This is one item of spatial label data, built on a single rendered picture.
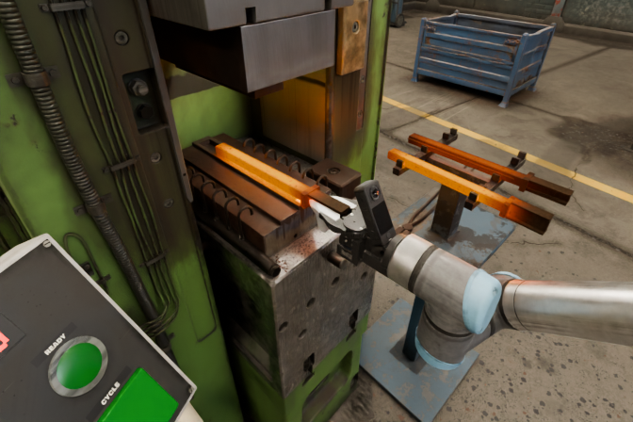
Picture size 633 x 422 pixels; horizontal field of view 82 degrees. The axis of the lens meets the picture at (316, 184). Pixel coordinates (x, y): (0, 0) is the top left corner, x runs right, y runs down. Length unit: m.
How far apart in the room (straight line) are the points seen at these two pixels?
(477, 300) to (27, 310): 0.55
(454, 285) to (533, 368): 1.31
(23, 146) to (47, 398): 0.32
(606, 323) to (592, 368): 1.37
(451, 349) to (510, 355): 1.19
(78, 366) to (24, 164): 0.29
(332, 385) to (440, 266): 0.93
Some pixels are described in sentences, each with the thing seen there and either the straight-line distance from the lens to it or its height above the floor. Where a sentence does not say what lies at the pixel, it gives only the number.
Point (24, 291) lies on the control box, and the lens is 0.48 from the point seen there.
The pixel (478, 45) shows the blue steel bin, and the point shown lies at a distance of 4.36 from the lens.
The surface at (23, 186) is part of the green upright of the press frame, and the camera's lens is 0.65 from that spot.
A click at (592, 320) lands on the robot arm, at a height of 1.03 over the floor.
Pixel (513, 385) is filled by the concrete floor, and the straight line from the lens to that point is 1.82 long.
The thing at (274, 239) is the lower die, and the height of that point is 0.95.
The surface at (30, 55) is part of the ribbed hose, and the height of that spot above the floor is 1.35.
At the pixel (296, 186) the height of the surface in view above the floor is 1.03.
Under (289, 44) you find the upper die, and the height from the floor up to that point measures 1.33.
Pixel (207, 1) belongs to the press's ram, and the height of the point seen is 1.40.
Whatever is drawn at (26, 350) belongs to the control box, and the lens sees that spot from 0.48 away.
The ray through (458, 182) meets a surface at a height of 0.97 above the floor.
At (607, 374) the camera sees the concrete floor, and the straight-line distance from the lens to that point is 2.04.
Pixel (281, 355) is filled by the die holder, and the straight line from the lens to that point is 0.93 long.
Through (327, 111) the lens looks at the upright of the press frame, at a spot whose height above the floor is 1.09.
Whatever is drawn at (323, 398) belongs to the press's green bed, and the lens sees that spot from 1.45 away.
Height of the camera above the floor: 1.47
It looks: 34 degrees down
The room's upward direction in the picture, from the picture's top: straight up
